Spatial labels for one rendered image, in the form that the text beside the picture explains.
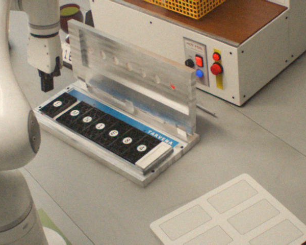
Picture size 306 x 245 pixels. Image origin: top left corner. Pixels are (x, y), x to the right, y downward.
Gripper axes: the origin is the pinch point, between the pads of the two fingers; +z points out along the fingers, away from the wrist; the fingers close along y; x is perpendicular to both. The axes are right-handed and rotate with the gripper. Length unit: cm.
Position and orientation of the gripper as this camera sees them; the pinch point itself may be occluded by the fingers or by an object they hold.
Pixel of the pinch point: (47, 83)
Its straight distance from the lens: 184.5
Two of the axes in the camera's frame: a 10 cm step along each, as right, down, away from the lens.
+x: 6.8, -3.5, 6.4
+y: 7.3, 3.6, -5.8
